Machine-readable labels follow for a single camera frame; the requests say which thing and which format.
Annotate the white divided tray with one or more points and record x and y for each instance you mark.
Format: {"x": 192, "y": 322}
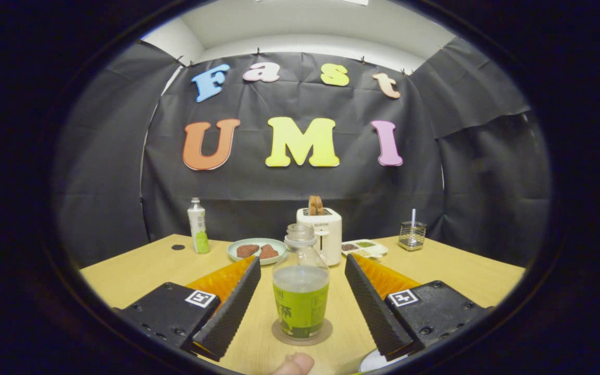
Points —
{"x": 378, "y": 251}

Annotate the ceiling light panel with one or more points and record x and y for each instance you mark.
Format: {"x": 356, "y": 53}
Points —
{"x": 357, "y": 2}

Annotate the brown meat piece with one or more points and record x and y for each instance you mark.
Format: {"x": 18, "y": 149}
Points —
{"x": 248, "y": 251}
{"x": 269, "y": 252}

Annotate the round brown coaster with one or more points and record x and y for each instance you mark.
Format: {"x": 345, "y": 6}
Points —
{"x": 300, "y": 342}

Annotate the white straw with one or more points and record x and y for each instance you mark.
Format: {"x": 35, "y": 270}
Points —
{"x": 412, "y": 216}

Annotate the brown toast slice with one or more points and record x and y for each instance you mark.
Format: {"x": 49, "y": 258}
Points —
{"x": 315, "y": 204}

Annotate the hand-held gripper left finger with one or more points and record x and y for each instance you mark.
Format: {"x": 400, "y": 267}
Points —
{"x": 232, "y": 312}

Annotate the pale green plate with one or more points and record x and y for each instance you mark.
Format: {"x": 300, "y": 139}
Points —
{"x": 258, "y": 241}

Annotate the cream toaster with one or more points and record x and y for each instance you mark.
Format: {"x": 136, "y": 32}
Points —
{"x": 331, "y": 234}

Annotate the clear juice bottle green label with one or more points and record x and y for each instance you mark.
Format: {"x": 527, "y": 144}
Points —
{"x": 300, "y": 307}

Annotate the small white green bottle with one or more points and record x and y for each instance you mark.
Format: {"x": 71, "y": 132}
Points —
{"x": 198, "y": 229}

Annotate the pale grey cup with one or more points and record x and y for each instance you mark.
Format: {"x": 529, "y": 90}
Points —
{"x": 378, "y": 363}

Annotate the wooden table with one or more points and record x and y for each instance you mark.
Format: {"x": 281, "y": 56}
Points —
{"x": 138, "y": 276}

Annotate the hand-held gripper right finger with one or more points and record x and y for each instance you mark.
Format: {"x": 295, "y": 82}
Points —
{"x": 375, "y": 312}

